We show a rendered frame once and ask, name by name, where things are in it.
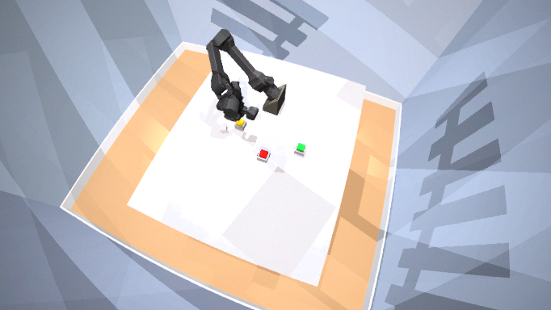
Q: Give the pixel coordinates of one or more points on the green button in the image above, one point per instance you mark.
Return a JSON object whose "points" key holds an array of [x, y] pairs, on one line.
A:
{"points": [[300, 149]]}

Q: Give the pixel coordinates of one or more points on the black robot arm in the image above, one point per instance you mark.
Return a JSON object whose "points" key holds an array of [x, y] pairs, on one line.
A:
{"points": [[220, 81]]}

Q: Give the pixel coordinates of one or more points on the red button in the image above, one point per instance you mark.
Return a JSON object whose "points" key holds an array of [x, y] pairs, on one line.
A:
{"points": [[263, 155]]}

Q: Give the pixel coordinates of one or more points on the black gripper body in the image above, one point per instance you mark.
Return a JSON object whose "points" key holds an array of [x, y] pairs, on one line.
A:
{"points": [[250, 113]]}

